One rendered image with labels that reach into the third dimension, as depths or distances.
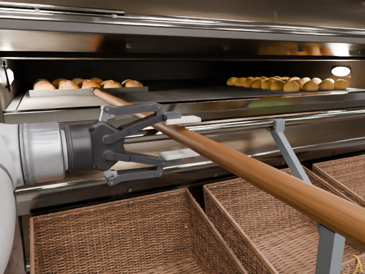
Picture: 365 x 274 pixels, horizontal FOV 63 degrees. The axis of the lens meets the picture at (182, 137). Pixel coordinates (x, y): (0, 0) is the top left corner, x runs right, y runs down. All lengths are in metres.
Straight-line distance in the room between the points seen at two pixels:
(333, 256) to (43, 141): 0.67
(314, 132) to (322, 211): 1.27
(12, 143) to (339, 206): 0.39
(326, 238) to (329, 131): 0.90
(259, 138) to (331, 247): 0.66
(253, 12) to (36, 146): 1.00
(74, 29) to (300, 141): 1.07
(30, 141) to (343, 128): 1.51
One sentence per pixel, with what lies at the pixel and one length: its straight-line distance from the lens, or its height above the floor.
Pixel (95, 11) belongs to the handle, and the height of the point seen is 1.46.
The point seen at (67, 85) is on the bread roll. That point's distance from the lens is 1.51.
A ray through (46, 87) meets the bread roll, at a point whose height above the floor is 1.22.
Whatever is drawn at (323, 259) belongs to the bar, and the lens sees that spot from 0.84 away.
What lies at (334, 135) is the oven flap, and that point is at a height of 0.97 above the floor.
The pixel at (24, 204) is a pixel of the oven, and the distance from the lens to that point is 1.09.
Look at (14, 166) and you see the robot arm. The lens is 0.45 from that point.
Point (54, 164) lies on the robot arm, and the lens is 0.46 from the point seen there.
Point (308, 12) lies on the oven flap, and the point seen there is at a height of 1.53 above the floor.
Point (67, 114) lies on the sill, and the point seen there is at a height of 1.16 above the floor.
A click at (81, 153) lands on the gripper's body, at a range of 0.46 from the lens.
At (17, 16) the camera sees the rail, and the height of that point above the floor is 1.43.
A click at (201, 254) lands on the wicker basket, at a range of 1.16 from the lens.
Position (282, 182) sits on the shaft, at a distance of 0.33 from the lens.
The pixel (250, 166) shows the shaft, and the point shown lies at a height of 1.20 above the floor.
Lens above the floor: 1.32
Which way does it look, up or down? 14 degrees down
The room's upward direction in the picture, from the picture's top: straight up
